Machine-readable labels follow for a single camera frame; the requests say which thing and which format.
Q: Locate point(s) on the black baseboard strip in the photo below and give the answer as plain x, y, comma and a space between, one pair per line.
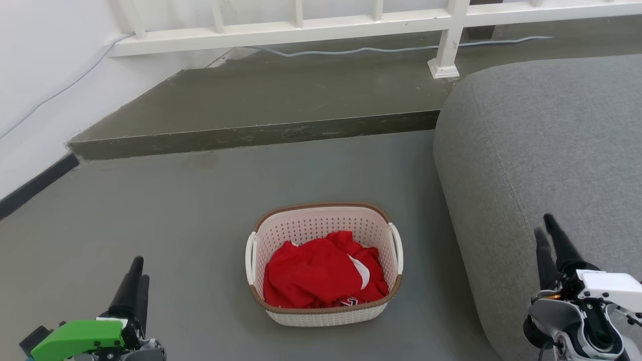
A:
35, 185

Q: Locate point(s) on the white plastic laundry basket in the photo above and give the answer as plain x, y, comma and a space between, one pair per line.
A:
311, 223

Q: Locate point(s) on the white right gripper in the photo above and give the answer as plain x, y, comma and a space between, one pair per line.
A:
609, 288

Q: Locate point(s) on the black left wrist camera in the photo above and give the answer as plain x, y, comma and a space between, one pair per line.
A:
37, 337

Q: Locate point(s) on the red garment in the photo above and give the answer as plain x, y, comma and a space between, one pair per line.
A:
311, 273

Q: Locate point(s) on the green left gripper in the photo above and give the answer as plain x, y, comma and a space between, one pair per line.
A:
80, 336

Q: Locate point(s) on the white wooden railing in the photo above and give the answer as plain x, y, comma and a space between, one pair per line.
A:
281, 30

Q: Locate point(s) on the grey fabric sofa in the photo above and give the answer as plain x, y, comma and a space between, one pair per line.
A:
551, 140

